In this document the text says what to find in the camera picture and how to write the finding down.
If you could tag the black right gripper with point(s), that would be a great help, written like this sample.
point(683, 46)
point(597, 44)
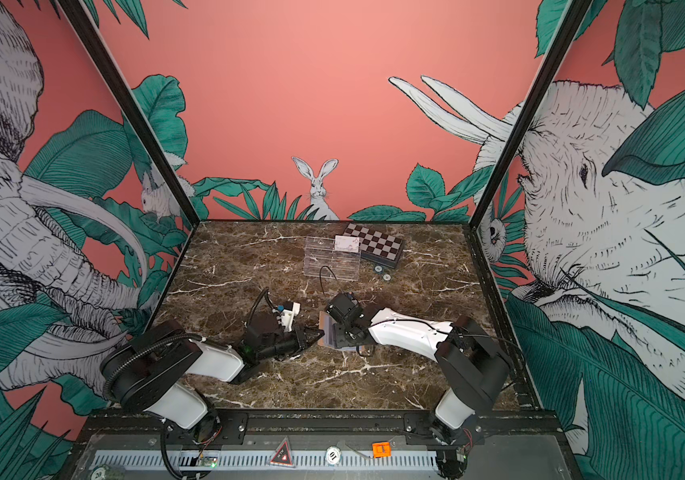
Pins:
point(340, 339)

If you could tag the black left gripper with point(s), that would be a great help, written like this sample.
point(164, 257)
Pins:
point(301, 339)

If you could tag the credit card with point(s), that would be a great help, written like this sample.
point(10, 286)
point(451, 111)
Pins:
point(347, 244)

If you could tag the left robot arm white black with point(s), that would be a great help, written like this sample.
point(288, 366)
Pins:
point(146, 375)

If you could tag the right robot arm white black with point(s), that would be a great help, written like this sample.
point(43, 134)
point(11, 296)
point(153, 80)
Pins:
point(472, 362)

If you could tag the clear acrylic organizer box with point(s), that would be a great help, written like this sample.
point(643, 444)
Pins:
point(320, 259)

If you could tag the folded checkered chess board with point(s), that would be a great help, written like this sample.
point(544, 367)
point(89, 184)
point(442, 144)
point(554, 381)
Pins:
point(375, 246)

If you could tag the orange tag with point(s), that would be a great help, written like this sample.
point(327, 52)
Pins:
point(381, 450)

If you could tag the white round button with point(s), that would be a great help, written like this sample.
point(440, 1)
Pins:
point(333, 456)

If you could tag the red warning triangle sticker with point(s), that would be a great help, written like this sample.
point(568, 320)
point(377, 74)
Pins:
point(283, 456)

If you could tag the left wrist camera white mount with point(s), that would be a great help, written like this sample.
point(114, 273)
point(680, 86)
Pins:
point(287, 312)

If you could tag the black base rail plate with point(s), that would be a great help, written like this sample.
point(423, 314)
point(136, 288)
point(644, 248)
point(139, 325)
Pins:
point(237, 425)

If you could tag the right black frame post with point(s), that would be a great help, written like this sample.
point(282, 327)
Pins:
point(569, 24)

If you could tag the black frame post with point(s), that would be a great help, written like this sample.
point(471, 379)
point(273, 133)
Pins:
point(87, 33)
point(569, 24)

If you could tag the left black frame post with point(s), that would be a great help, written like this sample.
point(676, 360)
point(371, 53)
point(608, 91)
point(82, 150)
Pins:
point(87, 33)

